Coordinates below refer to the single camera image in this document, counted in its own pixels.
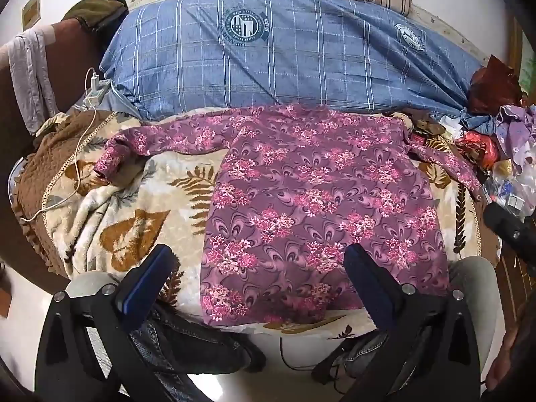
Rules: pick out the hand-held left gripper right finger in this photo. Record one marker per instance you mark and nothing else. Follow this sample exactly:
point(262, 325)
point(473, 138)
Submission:
point(368, 287)

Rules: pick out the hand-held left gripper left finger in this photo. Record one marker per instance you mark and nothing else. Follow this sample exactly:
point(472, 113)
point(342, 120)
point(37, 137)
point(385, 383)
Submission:
point(146, 278)

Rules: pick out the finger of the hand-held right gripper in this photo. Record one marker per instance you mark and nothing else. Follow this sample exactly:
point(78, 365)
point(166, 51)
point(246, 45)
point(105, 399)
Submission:
point(502, 222)

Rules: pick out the purple floral top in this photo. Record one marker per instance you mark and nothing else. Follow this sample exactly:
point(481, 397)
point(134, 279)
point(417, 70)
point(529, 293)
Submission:
point(318, 201)

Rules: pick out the person's right hand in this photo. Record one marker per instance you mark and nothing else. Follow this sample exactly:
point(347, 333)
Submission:
point(504, 360)

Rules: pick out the clear plastic bag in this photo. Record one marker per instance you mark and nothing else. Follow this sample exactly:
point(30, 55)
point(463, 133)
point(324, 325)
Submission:
point(511, 184)

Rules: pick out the person's left leg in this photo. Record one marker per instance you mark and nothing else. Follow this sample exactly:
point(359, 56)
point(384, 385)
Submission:
point(155, 343)

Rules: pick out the leaf print blanket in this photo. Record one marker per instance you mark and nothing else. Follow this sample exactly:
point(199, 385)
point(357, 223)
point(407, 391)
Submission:
point(138, 201)

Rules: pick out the red packet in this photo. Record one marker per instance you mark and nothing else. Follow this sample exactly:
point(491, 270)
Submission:
point(477, 146)

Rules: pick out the lavender printed cloth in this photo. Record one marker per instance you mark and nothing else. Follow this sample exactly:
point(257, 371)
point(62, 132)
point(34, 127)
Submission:
point(519, 130)

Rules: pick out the blue denim cloth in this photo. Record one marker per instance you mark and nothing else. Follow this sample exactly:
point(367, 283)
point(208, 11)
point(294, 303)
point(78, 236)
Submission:
point(481, 122)

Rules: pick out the small red tag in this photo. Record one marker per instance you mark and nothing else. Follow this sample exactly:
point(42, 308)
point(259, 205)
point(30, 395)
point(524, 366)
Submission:
point(418, 139)

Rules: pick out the brown leather pouch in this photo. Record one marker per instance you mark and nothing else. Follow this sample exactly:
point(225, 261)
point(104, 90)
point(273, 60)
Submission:
point(429, 127)

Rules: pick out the brown quilted bedspread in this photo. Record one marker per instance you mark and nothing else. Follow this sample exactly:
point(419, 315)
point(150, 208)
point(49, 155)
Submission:
point(39, 176)

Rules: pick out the wooden cabinet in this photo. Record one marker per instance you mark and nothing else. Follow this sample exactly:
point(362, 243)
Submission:
point(517, 50)

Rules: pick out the white charger plug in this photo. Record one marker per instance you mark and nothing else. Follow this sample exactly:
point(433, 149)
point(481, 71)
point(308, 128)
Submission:
point(97, 92)

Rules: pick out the light grey cloth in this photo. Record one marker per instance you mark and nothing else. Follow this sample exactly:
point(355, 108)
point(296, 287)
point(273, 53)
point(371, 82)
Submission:
point(29, 75)

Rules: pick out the brown headboard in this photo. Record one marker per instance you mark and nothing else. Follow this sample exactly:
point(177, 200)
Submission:
point(79, 50)

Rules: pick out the blue plaid quilt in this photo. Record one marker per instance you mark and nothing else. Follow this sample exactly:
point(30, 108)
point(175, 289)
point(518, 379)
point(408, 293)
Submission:
point(293, 58)

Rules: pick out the dark green cloth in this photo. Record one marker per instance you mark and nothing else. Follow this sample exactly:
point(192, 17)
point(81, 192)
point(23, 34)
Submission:
point(96, 8)

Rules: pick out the small framed wall picture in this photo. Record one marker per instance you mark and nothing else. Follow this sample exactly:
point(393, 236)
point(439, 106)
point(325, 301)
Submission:
point(31, 8)

